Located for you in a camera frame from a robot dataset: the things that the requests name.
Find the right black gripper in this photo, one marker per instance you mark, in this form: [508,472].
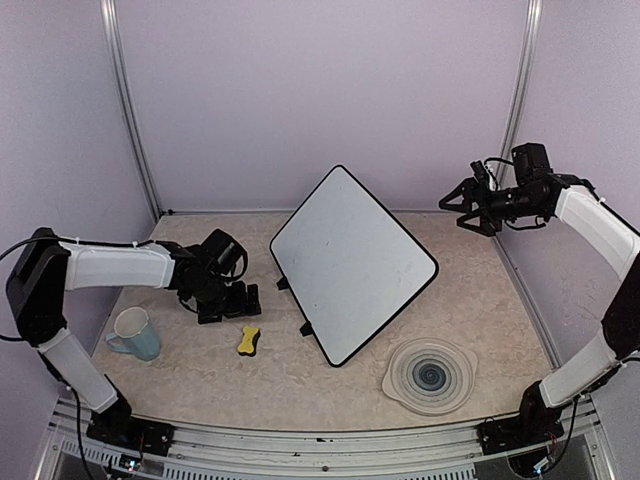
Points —
[472,194]

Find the light blue mug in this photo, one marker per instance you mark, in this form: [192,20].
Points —
[134,334]

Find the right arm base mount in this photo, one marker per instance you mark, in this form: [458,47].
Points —
[506,434]

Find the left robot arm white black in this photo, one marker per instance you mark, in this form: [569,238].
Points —
[51,265]

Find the aluminium corner post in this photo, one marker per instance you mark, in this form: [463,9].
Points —
[525,65]
[111,28]

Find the white whiteboard black frame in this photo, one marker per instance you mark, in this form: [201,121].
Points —
[351,266]

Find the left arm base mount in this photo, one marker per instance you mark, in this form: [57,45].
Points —
[132,433]

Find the left aluminium corner post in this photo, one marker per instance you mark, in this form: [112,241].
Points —
[111,28]

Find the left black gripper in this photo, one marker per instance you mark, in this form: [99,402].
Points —
[238,305]

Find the right aluminium corner post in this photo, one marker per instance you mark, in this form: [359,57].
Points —
[525,65]

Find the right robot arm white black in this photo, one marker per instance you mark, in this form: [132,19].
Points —
[606,281]

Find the clear plate spiral pattern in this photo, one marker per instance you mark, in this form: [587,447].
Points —
[430,377]

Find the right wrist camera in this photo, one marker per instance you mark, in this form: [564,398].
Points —
[484,175]

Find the yellow black sponge eraser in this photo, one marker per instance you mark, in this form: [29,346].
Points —
[249,341]

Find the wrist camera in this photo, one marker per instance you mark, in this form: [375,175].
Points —
[484,175]
[224,255]

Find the aluminium front rail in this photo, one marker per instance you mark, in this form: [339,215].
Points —
[441,451]

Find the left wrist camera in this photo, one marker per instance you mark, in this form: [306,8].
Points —
[224,255]

